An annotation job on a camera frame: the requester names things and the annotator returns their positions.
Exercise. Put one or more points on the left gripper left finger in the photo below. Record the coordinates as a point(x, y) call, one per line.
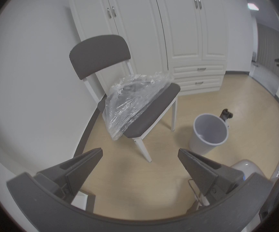
point(79, 173)

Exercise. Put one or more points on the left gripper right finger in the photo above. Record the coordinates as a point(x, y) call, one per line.
point(202, 173)

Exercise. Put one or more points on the clear plastic bag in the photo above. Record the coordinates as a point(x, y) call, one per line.
point(127, 100)

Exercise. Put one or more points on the white trash bin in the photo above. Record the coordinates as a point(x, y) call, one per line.
point(200, 145)

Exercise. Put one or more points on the crumpled black plastic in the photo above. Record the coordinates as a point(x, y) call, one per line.
point(226, 113)

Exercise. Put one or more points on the grey and white chair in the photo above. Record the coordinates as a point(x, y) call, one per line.
point(98, 54)

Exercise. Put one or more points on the grey curtain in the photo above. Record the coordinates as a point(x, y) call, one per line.
point(270, 49)

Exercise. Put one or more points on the white wardrobe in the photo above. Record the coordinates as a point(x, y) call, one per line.
point(185, 32)

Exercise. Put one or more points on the small ceiling light panel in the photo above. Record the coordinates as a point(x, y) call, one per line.
point(253, 6)

